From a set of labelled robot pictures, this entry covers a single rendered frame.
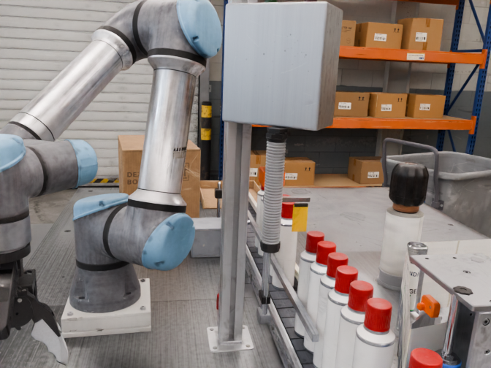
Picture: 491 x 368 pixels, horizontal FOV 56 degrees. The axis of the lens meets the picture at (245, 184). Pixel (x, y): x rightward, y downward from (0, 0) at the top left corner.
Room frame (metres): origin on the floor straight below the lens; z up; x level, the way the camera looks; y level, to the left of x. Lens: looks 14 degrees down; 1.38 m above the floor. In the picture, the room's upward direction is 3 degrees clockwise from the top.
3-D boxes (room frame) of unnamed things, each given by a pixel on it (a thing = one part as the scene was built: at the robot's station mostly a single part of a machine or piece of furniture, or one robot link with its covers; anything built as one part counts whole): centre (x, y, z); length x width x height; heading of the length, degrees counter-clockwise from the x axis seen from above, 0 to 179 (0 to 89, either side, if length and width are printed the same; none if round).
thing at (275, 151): (0.74, -0.05, 1.18); 0.04 x 0.04 x 0.21
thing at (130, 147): (1.55, 0.31, 0.99); 0.30 x 0.24 x 0.27; 18
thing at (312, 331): (1.20, -0.03, 0.96); 1.07 x 0.01 x 0.01; 10
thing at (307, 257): (0.81, -0.13, 0.98); 0.05 x 0.05 x 0.20
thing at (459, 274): (0.52, -0.29, 1.14); 0.14 x 0.11 x 0.01; 10
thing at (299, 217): (0.87, -0.11, 1.09); 0.03 x 0.01 x 0.06; 100
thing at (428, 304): (0.55, -0.25, 1.08); 0.03 x 0.02 x 0.02; 10
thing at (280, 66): (0.80, -0.05, 1.38); 0.17 x 0.10 x 0.19; 65
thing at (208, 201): (1.90, 0.06, 0.85); 0.30 x 0.26 x 0.04; 10
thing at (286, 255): (1.00, -0.10, 0.98); 0.05 x 0.05 x 0.20
